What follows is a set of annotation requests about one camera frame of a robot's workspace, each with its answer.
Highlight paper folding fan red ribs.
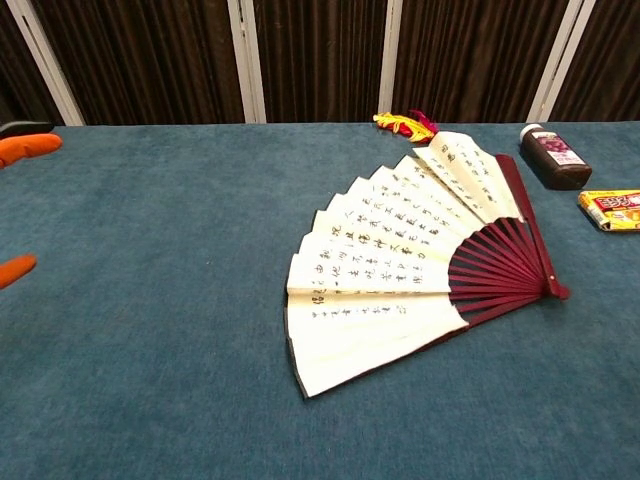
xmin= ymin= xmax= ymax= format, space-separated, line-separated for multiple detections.
xmin=283 ymin=130 xmax=572 ymax=400

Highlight dark brown juice bottle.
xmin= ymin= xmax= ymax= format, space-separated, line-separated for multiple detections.
xmin=519 ymin=123 xmax=594 ymax=191

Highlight yellow snack box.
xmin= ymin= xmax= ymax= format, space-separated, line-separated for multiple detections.
xmin=578 ymin=188 xmax=640 ymax=233

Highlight dark brown pleated curtain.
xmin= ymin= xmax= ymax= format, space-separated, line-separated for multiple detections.
xmin=254 ymin=0 xmax=389 ymax=124
xmin=0 ymin=0 xmax=66 ymax=126
xmin=549 ymin=0 xmax=640 ymax=124
xmin=392 ymin=0 xmax=569 ymax=124
xmin=32 ymin=0 xmax=246 ymax=126

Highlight colourful feather shuttlecock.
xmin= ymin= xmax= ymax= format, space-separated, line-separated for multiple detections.
xmin=372 ymin=109 xmax=441 ymax=145

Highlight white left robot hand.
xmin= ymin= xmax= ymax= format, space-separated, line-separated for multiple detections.
xmin=0 ymin=120 xmax=64 ymax=290

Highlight blue carpet table cover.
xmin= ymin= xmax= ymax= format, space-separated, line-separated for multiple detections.
xmin=0 ymin=121 xmax=640 ymax=480

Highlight white metal screen post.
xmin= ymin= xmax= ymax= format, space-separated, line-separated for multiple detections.
xmin=378 ymin=0 xmax=404 ymax=121
xmin=527 ymin=0 xmax=584 ymax=123
xmin=4 ymin=0 xmax=85 ymax=126
xmin=227 ymin=0 xmax=267 ymax=124

